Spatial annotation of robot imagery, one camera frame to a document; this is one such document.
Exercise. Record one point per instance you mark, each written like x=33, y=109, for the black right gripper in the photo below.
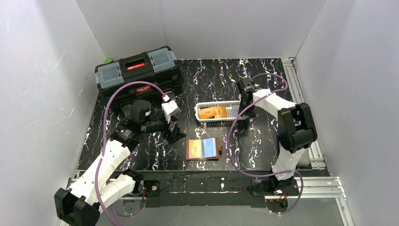
x=247, y=101

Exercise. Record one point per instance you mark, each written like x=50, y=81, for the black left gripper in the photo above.
x=170, y=126

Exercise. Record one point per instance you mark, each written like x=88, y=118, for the white plastic basket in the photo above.
x=231, y=106

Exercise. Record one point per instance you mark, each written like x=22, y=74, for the brown leather card holder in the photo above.
x=211, y=149

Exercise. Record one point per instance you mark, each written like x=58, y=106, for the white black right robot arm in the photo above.
x=296, y=128

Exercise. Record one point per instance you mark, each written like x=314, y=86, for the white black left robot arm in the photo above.
x=82, y=203

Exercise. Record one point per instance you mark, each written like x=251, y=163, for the orange credit card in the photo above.
x=221, y=112
x=207, y=113

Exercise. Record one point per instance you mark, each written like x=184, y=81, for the black plastic toolbox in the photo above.
x=158, y=67

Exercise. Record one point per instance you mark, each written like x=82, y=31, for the grey plastic case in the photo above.
x=304, y=160

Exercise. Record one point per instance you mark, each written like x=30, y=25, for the small green object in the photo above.
x=108, y=61

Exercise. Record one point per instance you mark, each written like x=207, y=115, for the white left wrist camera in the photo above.
x=170, y=110

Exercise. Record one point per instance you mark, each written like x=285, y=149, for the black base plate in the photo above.
x=210, y=188

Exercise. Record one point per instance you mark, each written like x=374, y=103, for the aluminium frame rail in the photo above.
x=316, y=156

